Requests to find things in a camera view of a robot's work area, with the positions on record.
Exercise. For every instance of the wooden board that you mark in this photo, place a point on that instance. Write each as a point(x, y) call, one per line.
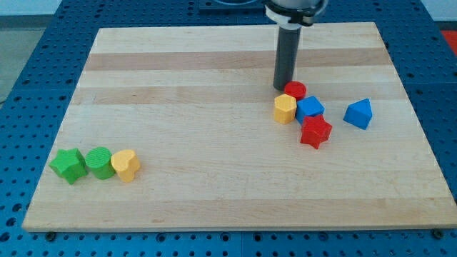
point(196, 105)

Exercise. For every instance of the green star block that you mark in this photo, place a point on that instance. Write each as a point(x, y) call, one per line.
point(69, 165)

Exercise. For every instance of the yellow hexagon block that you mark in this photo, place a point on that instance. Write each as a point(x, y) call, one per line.
point(284, 109)

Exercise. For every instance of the red circle block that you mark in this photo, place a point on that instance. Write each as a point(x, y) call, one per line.
point(295, 89)

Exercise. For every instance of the green circle block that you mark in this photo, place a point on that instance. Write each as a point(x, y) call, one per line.
point(98, 160)

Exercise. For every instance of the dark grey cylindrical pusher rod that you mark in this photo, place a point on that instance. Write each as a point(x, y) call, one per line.
point(286, 53)

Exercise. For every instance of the white and black wrist mount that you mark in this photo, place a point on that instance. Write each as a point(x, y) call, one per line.
point(293, 14)

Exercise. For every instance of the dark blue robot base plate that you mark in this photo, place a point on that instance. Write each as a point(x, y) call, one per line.
point(224, 6)

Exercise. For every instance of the red star block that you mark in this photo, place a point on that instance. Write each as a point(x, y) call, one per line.
point(315, 130)

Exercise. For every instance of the blue cube block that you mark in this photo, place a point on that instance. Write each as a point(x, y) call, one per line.
point(309, 106)

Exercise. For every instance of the yellow heart block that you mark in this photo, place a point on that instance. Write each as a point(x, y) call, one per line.
point(125, 164)

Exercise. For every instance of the blue triangle block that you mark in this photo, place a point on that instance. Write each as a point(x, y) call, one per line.
point(359, 114)

